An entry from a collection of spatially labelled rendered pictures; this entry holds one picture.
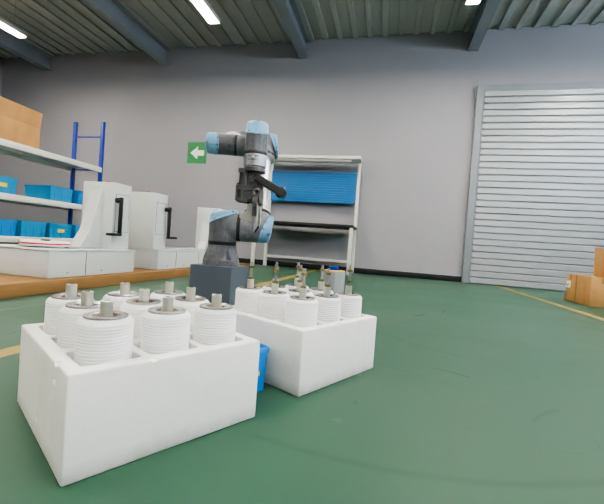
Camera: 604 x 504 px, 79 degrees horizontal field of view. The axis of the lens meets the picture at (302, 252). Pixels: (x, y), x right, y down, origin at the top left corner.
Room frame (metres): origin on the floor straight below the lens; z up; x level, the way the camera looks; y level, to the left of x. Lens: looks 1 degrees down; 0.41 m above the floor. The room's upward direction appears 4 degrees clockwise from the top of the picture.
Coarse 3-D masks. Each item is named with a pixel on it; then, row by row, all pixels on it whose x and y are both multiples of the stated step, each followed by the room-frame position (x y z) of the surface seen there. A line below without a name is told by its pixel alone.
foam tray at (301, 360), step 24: (240, 312) 1.16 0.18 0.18; (264, 336) 1.07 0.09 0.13; (288, 336) 1.01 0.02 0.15; (312, 336) 1.00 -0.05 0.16; (336, 336) 1.09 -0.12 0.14; (360, 336) 1.19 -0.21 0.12; (288, 360) 1.00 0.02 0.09; (312, 360) 1.01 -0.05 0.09; (336, 360) 1.10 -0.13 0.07; (360, 360) 1.20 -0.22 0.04; (288, 384) 1.00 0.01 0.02; (312, 384) 1.02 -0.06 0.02
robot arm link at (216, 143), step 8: (208, 136) 1.29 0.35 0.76; (216, 136) 1.29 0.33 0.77; (224, 136) 1.29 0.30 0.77; (232, 136) 1.30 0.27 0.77; (208, 144) 1.29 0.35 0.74; (216, 144) 1.29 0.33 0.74; (224, 144) 1.29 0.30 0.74; (232, 144) 1.29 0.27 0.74; (208, 152) 1.32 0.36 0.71; (216, 152) 1.31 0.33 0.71; (224, 152) 1.31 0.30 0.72; (232, 152) 1.31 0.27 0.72
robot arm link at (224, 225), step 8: (216, 216) 1.49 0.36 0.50; (224, 216) 1.48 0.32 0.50; (232, 216) 1.50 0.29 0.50; (216, 224) 1.49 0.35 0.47; (224, 224) 1.49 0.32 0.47; (232, 224) 1.49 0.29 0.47; (216, 232) 1.49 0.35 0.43; (224, 232) 1.49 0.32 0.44; (232, 232) 1.49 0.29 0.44; (208, 240) 1.51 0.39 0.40; (216, 240) 1.49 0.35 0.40; (224, 240) 1.49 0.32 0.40; (232, 240) 1.51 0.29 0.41
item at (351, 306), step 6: (336, 294) 1.25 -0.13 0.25; (342, 300) 1.22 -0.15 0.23; (348, 300) 1.21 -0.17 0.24; (354, 300) 1.21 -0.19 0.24; (360, 300) 1.23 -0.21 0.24; (342, 306) 1.22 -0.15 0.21; (348, 306) 1.21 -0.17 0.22; (354, 306) 1.21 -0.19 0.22; (360, 306) 1.24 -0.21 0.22; (342, 312) 1.22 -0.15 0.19; (348, 312) 1.21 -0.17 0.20; (354, 312) 1.21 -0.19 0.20; (360, 312) 1.24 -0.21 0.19; (348, 318) 1.21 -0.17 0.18
